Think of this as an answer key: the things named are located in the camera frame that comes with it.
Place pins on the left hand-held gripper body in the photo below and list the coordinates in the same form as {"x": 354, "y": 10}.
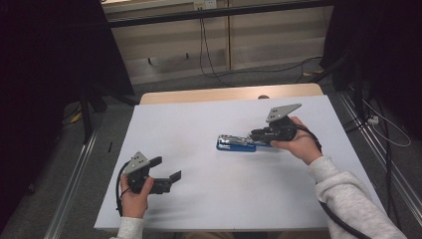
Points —
{"x": 136, "y": 164}

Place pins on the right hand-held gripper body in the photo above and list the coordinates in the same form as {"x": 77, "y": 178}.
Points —
{"x": 282, "y": 131}

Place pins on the blue stapler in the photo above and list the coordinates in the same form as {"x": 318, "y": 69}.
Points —
{"x": 235, "y": 148}

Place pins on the person's right hand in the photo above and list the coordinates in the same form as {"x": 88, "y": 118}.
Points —
{"x": 303, "y": 146}

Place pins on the person's left hand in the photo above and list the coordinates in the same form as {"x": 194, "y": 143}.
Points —
{"x": 134, "y": 204}

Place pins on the black metal stand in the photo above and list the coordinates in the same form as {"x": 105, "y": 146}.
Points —
{"x": 356, "y": 86}
{"x": 87, "y": 113}

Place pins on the white plug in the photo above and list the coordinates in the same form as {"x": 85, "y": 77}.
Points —
{"x": 373, "y": 119}

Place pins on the black curtain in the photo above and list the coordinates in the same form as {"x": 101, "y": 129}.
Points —
{"x": 43, "y": 83}
{"x": 381, "y": 49}

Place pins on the pale long desk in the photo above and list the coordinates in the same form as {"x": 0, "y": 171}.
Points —
{"x": 146, "y": 5}

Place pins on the aluminium floor rail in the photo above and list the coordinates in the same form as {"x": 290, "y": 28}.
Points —
{"x": 71, "y": 186}
{"x": 381, "y": 149}

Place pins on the white wall socket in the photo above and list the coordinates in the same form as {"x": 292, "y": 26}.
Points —
{"x": 205, "y": 4}

